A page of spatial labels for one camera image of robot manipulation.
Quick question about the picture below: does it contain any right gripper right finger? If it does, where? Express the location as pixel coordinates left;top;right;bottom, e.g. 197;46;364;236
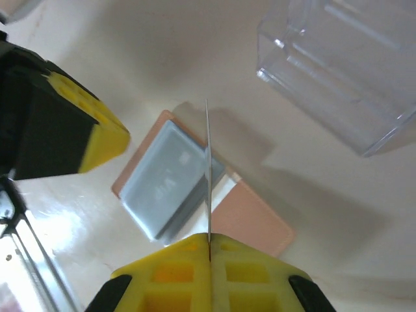
209;233;337;312

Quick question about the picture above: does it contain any pink leather card holder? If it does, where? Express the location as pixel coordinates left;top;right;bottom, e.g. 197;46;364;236
110;109;297;259

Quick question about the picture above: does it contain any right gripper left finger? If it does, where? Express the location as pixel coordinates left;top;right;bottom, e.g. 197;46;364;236
84;233;211;312

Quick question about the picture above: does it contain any blue credit card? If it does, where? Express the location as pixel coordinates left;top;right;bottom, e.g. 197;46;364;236
120;119;226;242

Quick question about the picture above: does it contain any pale pink credit card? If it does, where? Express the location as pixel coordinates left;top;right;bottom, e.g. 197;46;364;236
203;98;214;261

